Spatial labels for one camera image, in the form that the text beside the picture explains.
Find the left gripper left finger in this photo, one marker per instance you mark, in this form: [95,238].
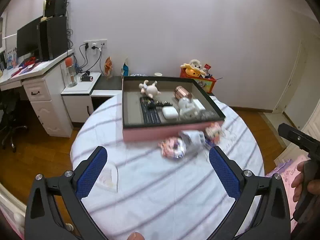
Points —
[43,219]

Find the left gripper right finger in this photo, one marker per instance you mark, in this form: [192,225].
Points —
[271,219]

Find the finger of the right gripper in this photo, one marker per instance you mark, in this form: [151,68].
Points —
[300,139]

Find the pink anime figure pack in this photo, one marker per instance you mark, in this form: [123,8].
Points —
[173,148]

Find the white round-head figurine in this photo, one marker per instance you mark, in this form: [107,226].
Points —
[187,109]

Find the black TV remote control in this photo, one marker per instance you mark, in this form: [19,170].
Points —
[150,114]

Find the rose gold metal cup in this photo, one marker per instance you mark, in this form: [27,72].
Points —
[181,92]

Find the white earbuds case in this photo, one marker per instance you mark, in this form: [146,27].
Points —
[170,112]

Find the pink pig figurine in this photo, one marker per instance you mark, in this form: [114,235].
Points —
[150,91]

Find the white charger adapter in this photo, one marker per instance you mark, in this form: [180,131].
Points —
[199,106]

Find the right hand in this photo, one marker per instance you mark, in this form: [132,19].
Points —
[297,184]

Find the left hand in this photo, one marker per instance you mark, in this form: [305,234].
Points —
[136,236]

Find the heart-shaped wifi sign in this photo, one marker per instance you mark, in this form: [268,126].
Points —
[108,178]

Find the white striped quilted tablecloth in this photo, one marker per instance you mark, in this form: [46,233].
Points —
[157,197]

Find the pink Hello Kitty block figure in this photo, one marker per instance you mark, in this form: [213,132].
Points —
[213,133]

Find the white low side cabinet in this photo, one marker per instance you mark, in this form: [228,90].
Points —
[78,100]

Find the orange toy storage box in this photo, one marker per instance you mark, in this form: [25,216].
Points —
[207,84]

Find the black office chair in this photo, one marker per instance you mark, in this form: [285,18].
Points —
[12,117]

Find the white desk with drawers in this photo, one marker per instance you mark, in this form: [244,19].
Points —
[43,85]

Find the white plush toy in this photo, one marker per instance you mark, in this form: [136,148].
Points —
[193,68]

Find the orange-cap water bottle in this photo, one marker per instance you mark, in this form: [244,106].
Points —
[70,72]

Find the pink storage box tray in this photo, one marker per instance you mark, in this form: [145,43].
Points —
[160,107]

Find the orange snack bag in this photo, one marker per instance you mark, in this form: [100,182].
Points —
[108,67]

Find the blue white snack bag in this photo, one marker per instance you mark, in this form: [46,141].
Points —
[125,68]

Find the black computer monitor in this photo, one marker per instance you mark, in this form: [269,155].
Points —
[27,39]

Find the black computer tower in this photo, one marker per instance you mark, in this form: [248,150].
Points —
[52,38]

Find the black speaker on tower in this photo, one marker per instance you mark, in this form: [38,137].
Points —
[55,8]

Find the wall power outlet strip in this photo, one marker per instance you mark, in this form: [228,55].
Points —
[101,44]

